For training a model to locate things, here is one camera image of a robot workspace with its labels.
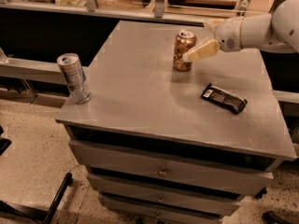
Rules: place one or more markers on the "black object floor right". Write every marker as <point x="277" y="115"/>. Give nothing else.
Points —
<point x="271" y="217"/>

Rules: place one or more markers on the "drawer knob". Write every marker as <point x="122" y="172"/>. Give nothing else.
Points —
<point x="162" y="172"/>
<point x="160" y="199"/>

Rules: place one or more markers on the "middle drawer knob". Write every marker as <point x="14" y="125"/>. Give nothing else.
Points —
<point x="160" y="199"/>

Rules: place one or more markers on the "black snack bar wrapper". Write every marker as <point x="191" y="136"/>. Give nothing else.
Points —
<point x="224" y="98"/>

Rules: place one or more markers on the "grey drawer cabinet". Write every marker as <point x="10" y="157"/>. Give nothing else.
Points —
<point x="144" y="115"/>

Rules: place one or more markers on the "orange soda can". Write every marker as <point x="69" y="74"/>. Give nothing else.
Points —
<point x="184" y="41"/>

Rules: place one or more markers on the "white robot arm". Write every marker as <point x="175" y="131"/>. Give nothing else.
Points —
<point x="276" y="32"/>

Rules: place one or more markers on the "grey window ledge rail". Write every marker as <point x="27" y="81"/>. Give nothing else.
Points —
<point x="176" y="11"/>

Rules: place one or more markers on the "top drawer knob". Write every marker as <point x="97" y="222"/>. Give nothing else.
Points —
<point x="162" y="172"/>

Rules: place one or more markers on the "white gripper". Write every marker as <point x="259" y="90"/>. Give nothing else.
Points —
<point x="227" y="34"/>

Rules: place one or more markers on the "silver blue energy drink can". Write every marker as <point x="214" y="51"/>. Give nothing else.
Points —
<point x="74" y="77"/>

